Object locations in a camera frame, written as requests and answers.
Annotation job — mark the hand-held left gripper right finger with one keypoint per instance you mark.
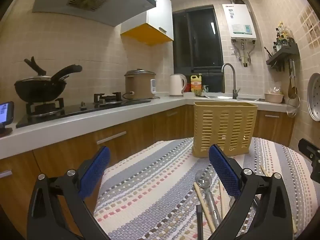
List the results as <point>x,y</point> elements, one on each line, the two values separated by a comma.
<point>223,172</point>

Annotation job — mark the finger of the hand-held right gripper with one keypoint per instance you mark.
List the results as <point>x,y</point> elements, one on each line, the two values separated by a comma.
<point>315,160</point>

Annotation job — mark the round metal steamer tray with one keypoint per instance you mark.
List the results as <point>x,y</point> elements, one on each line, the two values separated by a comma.
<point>315,97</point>

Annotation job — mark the white water heater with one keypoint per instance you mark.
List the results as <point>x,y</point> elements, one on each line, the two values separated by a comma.
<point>238,17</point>

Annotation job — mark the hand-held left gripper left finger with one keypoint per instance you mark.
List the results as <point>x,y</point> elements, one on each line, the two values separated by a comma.
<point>96,170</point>

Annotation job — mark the wooden chopstick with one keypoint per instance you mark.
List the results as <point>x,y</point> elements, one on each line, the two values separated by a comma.
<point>203,205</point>
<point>221,205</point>
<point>264,171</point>
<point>294,226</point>

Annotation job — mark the dark wall rack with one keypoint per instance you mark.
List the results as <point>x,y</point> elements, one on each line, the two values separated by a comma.
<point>282,53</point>

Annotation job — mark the cream basin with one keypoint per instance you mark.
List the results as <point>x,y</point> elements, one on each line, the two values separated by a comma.
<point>273,98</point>

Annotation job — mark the metal faucet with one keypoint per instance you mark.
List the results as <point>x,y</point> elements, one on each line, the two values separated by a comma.
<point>234,85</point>

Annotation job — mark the phone on stand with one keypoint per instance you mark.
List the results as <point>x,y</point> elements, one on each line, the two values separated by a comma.
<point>6,112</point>

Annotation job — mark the steel sink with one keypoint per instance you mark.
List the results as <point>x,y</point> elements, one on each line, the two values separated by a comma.
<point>217,96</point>

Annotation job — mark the yellow dish soap bottle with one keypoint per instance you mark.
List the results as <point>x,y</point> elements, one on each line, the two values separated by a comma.
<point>196,83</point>

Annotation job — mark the black glass gas stove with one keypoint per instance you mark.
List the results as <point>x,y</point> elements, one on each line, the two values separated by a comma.
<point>75,112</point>

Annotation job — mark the white electric kettle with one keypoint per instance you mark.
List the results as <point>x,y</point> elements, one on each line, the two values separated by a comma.
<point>176,85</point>

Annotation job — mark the grey range hood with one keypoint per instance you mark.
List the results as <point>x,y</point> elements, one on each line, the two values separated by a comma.
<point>62,10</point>

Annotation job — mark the striped woven mat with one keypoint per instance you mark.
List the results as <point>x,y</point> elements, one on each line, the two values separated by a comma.
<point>150,187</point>

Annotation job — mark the dark window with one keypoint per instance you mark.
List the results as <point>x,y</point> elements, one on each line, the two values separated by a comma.
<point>195,42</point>

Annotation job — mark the yellow slotted utensil basket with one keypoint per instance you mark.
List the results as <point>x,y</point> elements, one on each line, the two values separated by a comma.
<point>225,127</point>

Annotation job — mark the row of condiment bottles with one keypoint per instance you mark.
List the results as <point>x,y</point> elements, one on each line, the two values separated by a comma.
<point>283,36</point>

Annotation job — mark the black wok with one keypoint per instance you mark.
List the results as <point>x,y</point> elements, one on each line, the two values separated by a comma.
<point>37,90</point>

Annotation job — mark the brown rice cooker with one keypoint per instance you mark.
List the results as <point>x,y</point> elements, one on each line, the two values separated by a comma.
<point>137,85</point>

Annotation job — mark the white and yellow wall cabinet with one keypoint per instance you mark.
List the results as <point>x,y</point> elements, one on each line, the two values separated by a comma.
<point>160,10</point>

